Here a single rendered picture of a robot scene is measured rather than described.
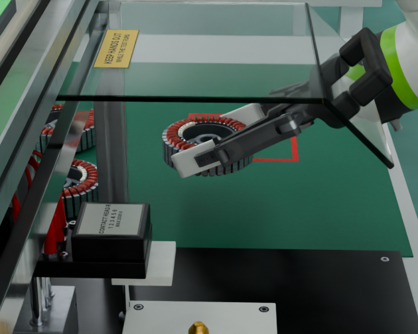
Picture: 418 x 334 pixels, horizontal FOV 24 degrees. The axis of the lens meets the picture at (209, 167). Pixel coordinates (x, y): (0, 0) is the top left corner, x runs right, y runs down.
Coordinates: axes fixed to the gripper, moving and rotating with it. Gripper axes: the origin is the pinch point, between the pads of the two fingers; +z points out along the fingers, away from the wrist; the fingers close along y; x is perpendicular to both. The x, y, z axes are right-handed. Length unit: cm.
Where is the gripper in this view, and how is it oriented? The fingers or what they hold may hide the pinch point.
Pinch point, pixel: (209, 142)
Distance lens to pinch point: 118.1
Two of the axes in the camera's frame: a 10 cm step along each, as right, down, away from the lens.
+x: -4.6, -8.7, -2.0
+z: -7.9, 2.9, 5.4
